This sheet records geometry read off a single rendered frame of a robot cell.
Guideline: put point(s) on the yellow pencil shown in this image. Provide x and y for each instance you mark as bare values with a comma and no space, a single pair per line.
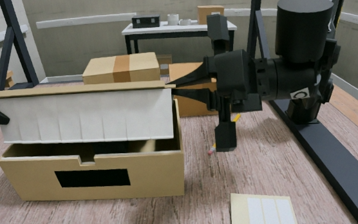
214,146

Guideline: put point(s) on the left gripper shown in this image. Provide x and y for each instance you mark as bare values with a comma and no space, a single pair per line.
225,131

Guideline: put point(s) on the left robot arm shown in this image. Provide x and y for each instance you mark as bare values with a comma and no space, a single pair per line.
301,30

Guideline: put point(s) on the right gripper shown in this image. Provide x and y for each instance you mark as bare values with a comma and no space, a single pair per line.
4,120

